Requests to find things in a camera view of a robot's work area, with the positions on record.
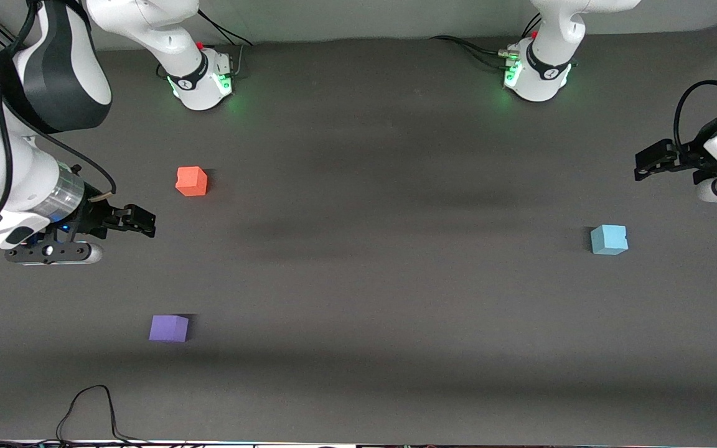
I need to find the purple foam block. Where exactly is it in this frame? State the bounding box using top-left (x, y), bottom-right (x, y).
top-left (149, 315), bottom-right (190, 343)

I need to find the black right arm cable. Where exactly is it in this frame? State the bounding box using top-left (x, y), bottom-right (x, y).
top-left (0, 0), bottom-right (117, 241)

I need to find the light blue foam block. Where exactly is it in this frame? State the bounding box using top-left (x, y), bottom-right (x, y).
top-left (590, 225), bottom-right (629, 256)

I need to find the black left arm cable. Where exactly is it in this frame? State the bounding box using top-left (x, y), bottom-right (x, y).
top-left (673, 80), bottom-right (717, 157)

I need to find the black looped table cable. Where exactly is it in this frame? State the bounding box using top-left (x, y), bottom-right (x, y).
top-left (55, 385), bottom-right (151, 446)

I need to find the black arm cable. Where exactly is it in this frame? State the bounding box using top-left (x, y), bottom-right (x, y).
top-left (673, 80), bottom-right (717, 157)
top-left (0, 0), bottom-right (117, 241)

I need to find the orange foam block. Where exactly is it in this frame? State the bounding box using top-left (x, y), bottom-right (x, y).
top-left (176, 166), bottom-right (209, 197)

